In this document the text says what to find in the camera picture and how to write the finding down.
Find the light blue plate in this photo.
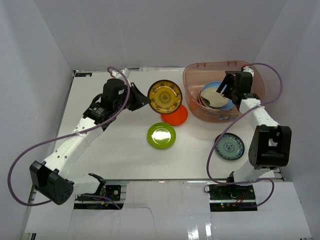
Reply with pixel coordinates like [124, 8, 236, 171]
[202, 81, 234, 111]

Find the cream brown glossy plate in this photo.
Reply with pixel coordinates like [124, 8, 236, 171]
[200, 87, 229, 108]

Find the red teal floral plate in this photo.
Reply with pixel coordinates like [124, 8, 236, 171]
[198, 88, 207, 108]

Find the yellow brown patterned plate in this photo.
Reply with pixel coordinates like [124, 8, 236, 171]
[147, 79, 183, 115]

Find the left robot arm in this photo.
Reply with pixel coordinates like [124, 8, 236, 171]
[29, 78, 151, 205]

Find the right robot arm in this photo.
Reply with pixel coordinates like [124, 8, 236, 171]
[217, 70, 292, 200]

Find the translucent pink plastic bin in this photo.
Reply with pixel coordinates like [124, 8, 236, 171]
[182, 60, 266, 123]

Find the small black label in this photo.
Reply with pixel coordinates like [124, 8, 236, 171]
[74, 72, 92, 78]

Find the lime green plate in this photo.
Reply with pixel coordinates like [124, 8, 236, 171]
[147, 122, 177, 150]

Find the orange plate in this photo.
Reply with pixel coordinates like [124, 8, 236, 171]
[161, 104, 189, 126]

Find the blue white porcelain plate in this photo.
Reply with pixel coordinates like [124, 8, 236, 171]
[215, 132, 245, 161]

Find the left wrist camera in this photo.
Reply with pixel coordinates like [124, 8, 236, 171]
[111, 68, 130, 78]

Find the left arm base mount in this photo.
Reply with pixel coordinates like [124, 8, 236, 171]
[74, 185, 124, 210]

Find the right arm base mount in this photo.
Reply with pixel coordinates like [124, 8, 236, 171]
[203, 184, 258, 213]

